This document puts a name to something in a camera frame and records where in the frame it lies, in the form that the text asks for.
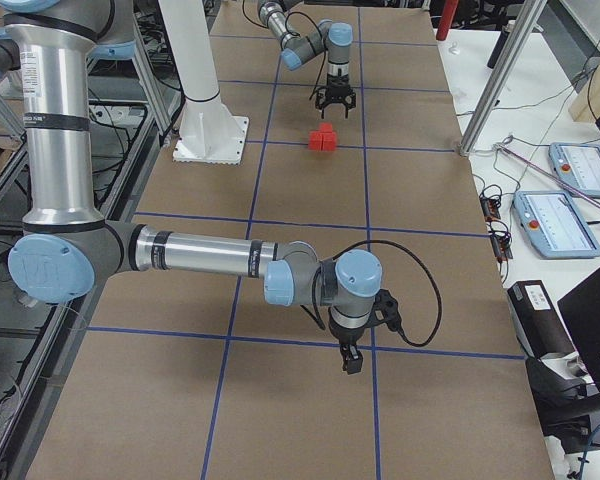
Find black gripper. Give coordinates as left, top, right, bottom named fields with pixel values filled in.
left=325, top=74, right=350, bottom=96
left=328, top=317, right=367, bottom=374

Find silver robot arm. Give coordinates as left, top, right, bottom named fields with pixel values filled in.
left=2, top=1, right=382, bottom=374
left=257, top=1, right=355, bottom=109

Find brown paper mat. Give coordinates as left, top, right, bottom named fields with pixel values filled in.
left=27, top=2, right=552, bottom=479

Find white pedestal column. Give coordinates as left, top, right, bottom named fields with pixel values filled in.
left=159, top=0, right=249, bottom=165

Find aluminium frame post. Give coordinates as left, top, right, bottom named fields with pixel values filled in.
left=458, top=0, right=547, bottom=157

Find teach pendant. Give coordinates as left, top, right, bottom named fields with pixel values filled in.
left=549, top=143, right=600, bottom=199
left=513, top=190, right=600, bottom=260

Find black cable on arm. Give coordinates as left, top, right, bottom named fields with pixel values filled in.
left=329, top=239, right=443, bottom=347

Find black monitor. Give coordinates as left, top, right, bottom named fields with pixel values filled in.
left=558, top=267, right=600, bottom=385

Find black box with label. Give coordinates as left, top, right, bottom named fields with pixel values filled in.
left=507, top=280, right=575, bottom=359

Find red cylinder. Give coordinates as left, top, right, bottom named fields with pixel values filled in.
left=436, top=0, right=458, bottom=41

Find teach pendant near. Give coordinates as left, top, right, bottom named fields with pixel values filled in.
left=513, top=190, right=600, bottom=260

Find teach pendant far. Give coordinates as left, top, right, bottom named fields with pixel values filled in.
left=549, top=143, right=600, bottom=199

